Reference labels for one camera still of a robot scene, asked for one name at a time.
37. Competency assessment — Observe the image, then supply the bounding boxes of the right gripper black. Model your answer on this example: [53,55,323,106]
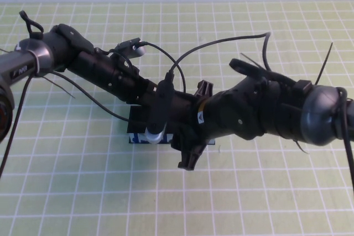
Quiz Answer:
[169,80,228,171]

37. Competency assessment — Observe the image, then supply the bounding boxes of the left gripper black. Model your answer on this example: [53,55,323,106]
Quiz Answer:
[109,55,160,107]

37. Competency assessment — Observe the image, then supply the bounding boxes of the black glasses case printed side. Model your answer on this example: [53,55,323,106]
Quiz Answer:
[126,104,216,146]

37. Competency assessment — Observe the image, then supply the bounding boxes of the thin black zip tie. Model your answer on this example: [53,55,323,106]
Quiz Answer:
[44,75,76,99]

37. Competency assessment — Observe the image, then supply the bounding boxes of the short black zip tie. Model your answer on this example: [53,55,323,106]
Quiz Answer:
[293,139,310,154]

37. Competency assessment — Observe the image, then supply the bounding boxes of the green checked tablecloth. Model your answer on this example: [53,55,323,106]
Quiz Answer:
[0,1,354,236]

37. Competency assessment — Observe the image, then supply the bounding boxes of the long black zip tie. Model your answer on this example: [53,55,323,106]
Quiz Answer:
[315,42,334,85]

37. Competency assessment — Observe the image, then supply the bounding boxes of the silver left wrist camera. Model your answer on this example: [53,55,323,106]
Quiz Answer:
[132,44,147,59]

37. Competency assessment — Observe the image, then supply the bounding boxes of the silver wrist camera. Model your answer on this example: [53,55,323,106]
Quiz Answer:
[132,44,147,59]
[145,127,167,144]

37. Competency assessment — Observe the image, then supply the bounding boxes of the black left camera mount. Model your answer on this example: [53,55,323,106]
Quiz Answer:
[115,38,140,65]

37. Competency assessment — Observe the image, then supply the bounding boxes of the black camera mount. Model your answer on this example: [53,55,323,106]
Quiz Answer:
[147,72,175,137]
[115,38,140,65]

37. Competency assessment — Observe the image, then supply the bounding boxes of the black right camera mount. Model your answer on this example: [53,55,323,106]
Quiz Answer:
[147,72,175,137]

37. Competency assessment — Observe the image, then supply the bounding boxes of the black left camera cable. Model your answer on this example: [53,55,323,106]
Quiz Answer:
[0,11,186,177]

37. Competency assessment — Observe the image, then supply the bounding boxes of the black camera cable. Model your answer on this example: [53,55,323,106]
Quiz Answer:
[165,32,354,192]
[0,11,186,177]

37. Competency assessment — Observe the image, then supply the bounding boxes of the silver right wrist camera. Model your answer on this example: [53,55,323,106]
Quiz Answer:
[145,127,167,144]

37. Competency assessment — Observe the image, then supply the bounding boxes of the black right camera cable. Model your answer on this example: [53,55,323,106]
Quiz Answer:
[165,32,354,192]

